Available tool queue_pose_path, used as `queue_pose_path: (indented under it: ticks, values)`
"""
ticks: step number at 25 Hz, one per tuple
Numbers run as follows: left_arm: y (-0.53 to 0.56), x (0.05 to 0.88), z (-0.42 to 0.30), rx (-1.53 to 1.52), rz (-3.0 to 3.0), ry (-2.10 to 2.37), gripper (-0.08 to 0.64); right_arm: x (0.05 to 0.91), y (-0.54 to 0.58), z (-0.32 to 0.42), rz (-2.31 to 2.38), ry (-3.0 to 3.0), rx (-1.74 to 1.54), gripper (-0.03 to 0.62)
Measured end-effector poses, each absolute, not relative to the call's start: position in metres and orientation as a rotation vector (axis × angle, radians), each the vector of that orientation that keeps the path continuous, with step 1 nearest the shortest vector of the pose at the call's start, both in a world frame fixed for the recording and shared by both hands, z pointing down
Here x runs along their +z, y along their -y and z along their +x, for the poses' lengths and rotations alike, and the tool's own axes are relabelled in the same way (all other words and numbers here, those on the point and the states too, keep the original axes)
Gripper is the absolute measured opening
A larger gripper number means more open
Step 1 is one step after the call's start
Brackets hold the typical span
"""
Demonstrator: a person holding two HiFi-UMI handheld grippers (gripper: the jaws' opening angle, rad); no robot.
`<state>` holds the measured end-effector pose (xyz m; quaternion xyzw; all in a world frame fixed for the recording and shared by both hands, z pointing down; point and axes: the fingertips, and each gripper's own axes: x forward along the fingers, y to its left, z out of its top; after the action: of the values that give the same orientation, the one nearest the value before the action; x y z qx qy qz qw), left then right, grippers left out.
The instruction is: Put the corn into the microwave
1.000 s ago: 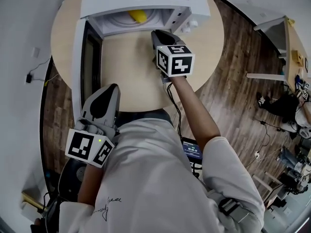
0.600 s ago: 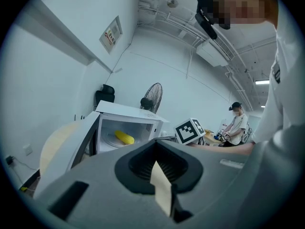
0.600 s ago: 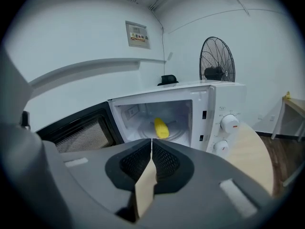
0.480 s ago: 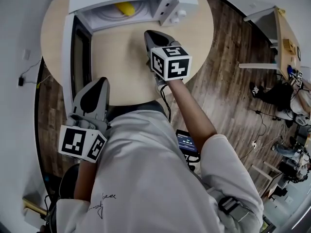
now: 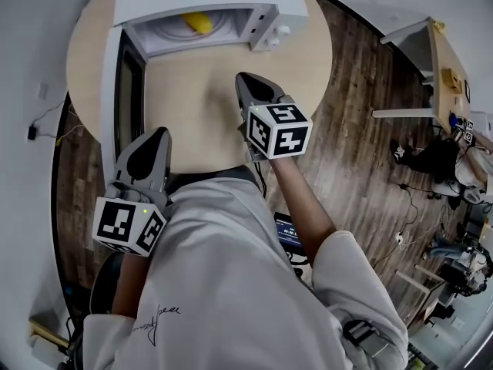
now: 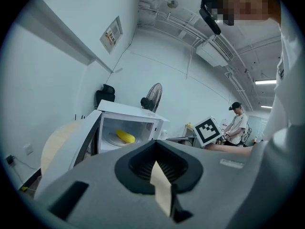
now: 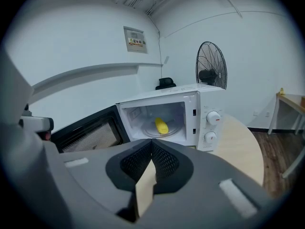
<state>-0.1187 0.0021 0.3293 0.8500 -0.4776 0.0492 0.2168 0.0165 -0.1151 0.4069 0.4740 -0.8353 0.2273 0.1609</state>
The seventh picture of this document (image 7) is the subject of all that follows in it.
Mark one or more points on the small yellow object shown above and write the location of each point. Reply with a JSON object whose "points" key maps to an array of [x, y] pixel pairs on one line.
{"points": [[282, 91]]}

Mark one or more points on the yellow corn cob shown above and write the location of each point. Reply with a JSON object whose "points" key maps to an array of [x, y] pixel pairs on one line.
{"points": [[161, 126]]}

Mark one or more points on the white metal frame leg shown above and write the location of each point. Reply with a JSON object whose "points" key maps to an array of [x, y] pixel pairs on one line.
{"points": [[294, 164]]}

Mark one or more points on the white microwave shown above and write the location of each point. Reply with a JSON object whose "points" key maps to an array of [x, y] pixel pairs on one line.
{"points": [[166, 96]]}

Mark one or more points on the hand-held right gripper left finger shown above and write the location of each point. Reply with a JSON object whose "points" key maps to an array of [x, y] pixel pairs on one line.
{"points": [[114, 166]]}

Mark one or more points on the black wall fan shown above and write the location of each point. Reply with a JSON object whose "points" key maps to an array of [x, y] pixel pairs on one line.
{"points": [[210, 64]]}

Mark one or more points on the white frame desk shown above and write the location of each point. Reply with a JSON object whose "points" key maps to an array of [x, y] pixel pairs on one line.
{"points": [[289, 101]]}

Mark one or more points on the grey electrical panel box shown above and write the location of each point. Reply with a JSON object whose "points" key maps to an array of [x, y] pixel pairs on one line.
{"points": [[135, 40]]}

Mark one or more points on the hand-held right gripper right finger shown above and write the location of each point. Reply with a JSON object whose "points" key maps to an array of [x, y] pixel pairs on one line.
{"points": [[176, 166]]}

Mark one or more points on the glass turntable plate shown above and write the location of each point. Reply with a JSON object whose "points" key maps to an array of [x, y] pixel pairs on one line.
{"points": [[176, 128]]}

